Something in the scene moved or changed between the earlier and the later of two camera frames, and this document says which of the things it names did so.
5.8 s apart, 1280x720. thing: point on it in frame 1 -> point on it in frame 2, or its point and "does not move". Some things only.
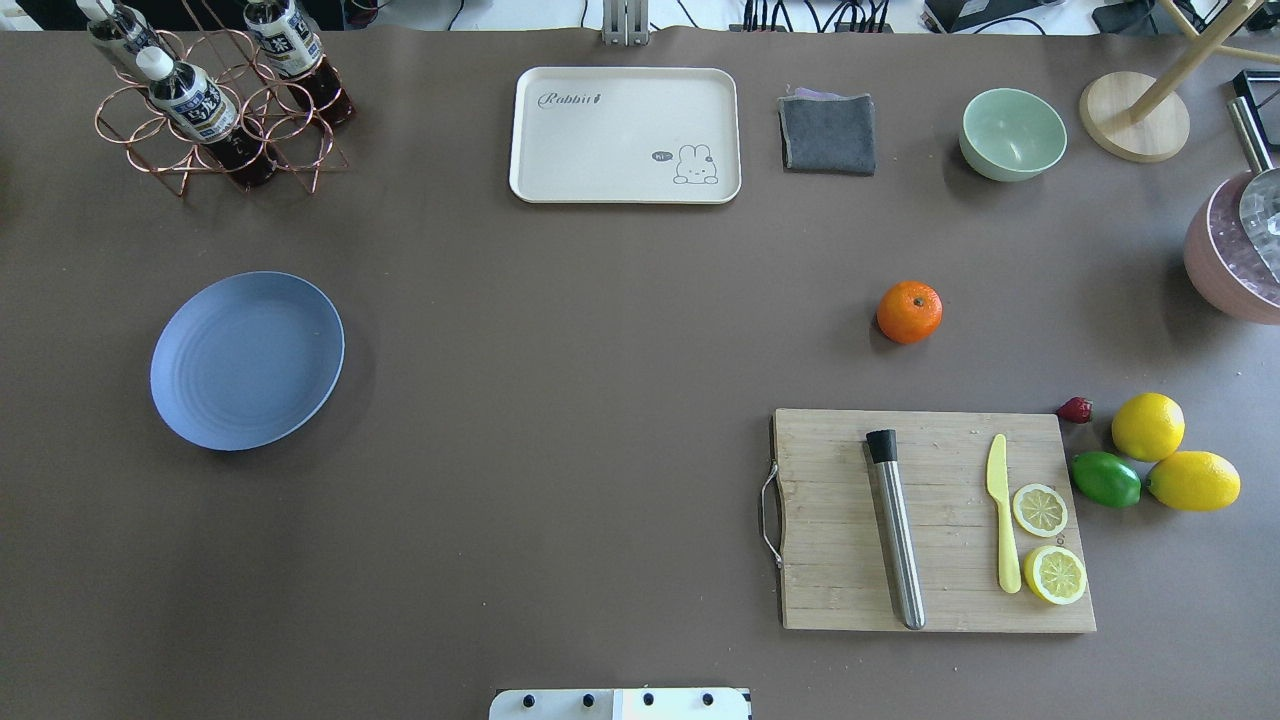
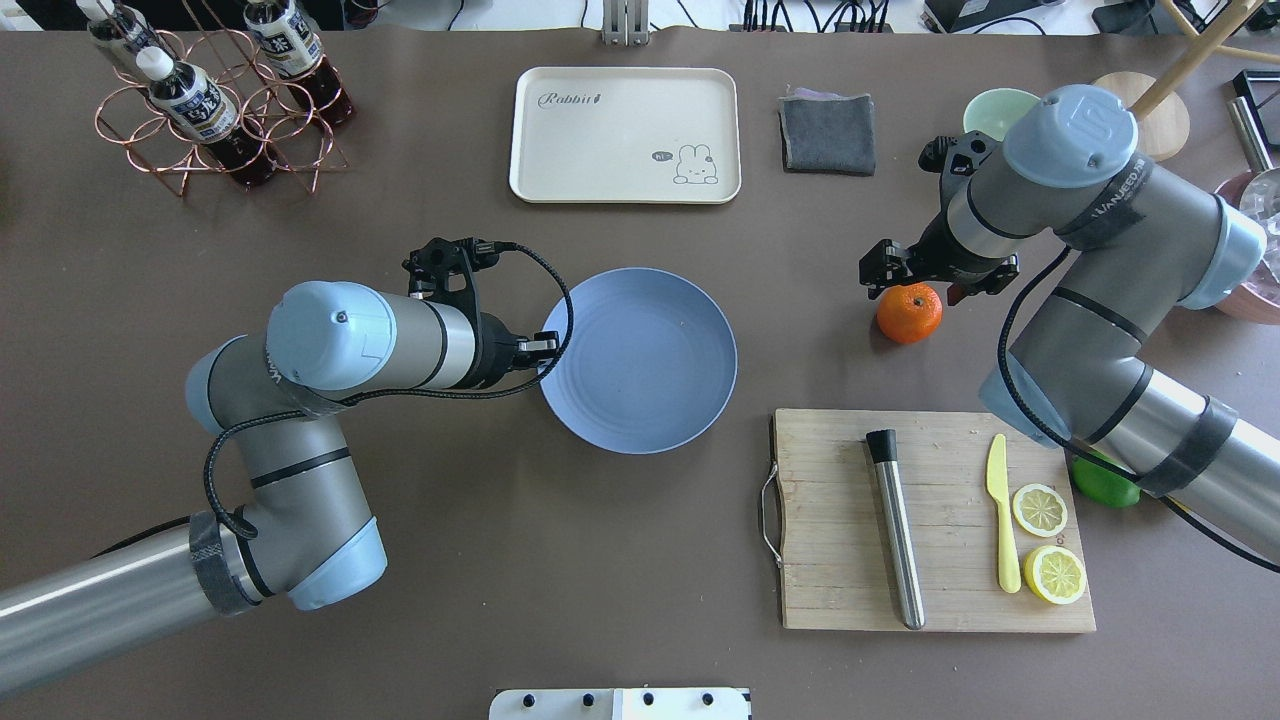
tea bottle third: x=111 y=20 does not move
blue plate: x=247 y=360 -> x=650 y=364
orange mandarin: x=909 y=312 does not move
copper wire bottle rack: x=218 y=101 does not move
